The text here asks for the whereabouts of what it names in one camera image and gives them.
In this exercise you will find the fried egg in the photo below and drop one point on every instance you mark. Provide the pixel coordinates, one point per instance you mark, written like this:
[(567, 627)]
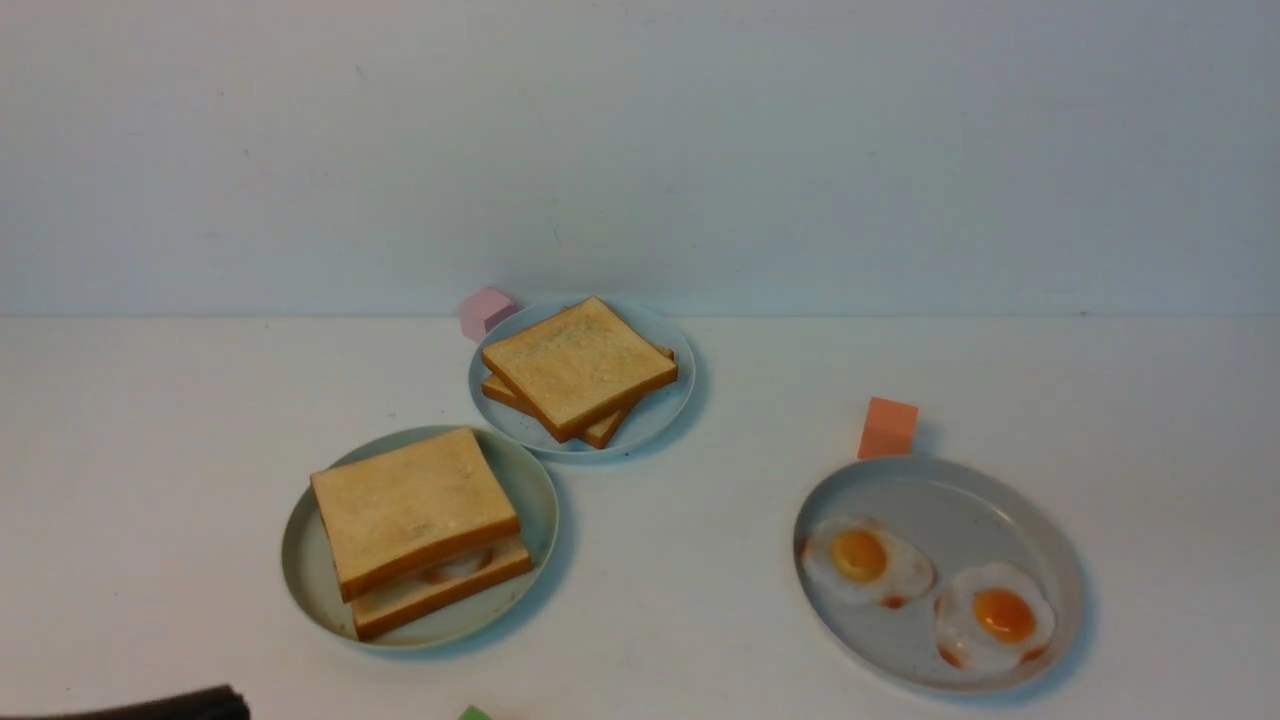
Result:
[(458, 568), (992, 618), (863, 563)]

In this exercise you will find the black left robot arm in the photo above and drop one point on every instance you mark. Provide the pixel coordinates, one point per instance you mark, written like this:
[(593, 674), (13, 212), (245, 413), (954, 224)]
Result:
[(216, 702)]

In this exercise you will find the grey bread plate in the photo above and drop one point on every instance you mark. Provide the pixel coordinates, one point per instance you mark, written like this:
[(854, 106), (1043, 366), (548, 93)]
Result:
[(650, 417)]

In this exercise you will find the pink cube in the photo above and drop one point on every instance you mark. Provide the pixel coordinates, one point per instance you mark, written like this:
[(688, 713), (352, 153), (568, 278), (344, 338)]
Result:
[(483, 311)]

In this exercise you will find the green empty plate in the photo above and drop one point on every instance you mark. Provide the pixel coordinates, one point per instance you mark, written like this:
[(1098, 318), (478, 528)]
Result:
[(310, 578)]

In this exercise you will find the orange cube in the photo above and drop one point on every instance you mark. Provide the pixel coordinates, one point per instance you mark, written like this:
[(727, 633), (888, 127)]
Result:
[(889, 429)]

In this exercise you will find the grey egg plate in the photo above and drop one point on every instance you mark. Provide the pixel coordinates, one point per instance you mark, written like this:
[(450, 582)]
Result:
[(958, 516)]

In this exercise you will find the green cube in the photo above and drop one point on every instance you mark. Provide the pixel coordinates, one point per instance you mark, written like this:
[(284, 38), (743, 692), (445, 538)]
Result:
[(474, 713)]

